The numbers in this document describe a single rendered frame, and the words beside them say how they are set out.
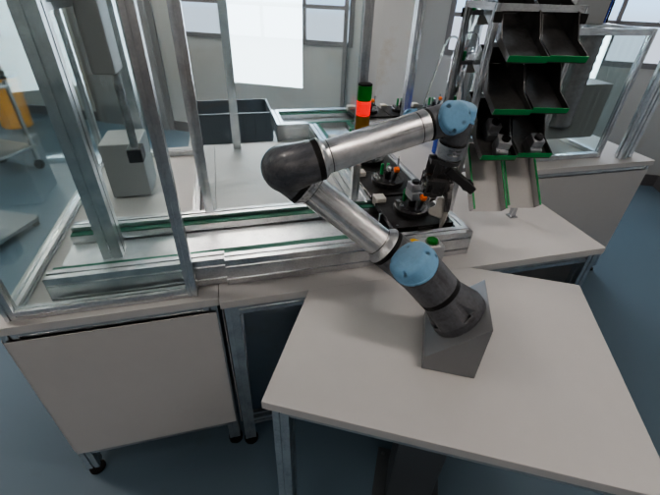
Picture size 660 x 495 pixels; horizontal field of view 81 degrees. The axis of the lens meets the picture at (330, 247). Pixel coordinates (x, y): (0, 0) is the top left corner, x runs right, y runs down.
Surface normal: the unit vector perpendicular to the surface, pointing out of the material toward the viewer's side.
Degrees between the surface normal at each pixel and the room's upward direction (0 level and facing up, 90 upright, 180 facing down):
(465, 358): 90
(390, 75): 90
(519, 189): 45
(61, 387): 90
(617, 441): 0
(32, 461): 0
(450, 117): 68
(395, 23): 90
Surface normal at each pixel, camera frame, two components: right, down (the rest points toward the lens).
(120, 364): 0.25, 0.56
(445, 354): -0.22, 0.55
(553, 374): 0.04, -0.82
